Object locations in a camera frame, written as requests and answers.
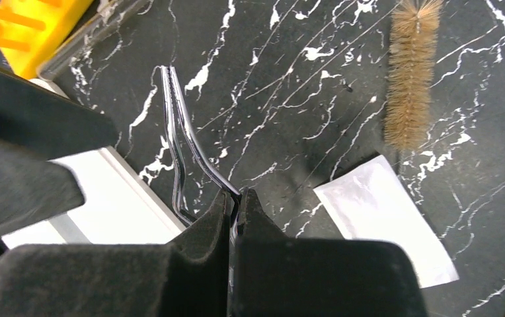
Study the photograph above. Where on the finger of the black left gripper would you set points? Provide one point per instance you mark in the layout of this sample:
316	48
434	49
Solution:
36	128

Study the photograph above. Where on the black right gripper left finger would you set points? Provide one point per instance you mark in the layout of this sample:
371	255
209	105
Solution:
187	276

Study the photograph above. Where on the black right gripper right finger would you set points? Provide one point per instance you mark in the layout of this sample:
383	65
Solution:
277	275

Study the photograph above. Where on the yellow test tube rack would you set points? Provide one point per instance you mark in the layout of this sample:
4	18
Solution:
31	31

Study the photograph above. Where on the white rectangular bin lid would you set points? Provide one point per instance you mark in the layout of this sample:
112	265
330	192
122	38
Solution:
119	208

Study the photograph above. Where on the white paper packet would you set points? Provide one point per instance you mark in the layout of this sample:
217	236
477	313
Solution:
370	203

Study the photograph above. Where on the clear glass test tube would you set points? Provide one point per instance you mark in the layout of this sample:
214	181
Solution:
106	21

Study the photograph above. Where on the tan test tube brush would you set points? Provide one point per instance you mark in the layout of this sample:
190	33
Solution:
412	49

